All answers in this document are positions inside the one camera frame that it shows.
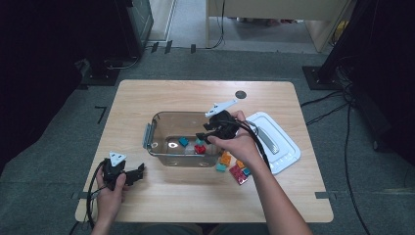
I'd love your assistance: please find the black hanging cable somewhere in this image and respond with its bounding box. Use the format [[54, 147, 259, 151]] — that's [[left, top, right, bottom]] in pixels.
[[208, 0, 227, 50]]

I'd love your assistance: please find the black floor tape corner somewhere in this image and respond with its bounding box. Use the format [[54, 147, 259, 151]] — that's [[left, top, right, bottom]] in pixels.
[[94, 105, 108, 125]]

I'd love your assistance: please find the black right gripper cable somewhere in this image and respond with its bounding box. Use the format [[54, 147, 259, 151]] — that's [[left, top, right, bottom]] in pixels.
[[221, 119, 272, 170]]

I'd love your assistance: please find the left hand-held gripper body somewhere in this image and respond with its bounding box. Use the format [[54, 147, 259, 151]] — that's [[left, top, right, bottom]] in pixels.
[[101, 151, 128, 192]]

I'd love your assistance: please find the black metal stand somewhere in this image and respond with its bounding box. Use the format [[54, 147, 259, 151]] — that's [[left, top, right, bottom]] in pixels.
[[301, 0, 376, 91]]

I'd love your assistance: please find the light wooden desk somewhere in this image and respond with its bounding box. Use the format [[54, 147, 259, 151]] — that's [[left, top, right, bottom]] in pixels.
[[205, 0, 355, 53]]

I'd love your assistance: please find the white box lid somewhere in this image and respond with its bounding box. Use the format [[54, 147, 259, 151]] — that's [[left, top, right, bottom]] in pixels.
[[244, 111, 301, 175]]

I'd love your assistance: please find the black stand base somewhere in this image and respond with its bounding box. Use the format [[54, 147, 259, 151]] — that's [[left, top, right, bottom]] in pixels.
[[79, 58, 120, 87]]

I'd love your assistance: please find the long black floor cable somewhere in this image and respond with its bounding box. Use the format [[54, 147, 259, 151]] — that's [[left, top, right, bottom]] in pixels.
[[344, 104, 371, 235]]

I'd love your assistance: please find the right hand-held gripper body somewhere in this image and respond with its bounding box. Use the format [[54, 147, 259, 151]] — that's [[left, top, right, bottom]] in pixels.
[[205, 99, 242, 141]]

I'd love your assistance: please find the clear plastic storage box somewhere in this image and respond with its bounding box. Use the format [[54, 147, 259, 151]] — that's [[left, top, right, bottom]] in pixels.
[[142, 111, 229, 168]]

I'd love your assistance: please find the person's right hand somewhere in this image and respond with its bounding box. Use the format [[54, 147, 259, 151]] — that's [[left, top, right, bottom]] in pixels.
[[207, 110, 267, 172]]

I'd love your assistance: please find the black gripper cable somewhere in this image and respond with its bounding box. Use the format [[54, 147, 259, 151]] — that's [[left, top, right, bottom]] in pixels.
[[85, 160, 108, 229], [221, 119, 272, 170]]

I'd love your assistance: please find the white floor cable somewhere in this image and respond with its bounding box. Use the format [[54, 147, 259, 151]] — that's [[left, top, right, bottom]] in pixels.
[[104, 57, 140, 71]]

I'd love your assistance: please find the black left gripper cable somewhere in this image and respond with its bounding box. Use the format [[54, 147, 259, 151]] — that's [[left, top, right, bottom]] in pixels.
[[85, 160, 108, 229]]

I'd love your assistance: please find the person's left hand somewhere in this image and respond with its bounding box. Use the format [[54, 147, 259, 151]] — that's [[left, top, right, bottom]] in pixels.
[[96, 172, 129, 223]]

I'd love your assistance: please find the dark glass cabinet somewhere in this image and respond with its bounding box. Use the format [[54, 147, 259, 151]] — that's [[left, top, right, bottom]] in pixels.
[[125, 0, 155, 60]]

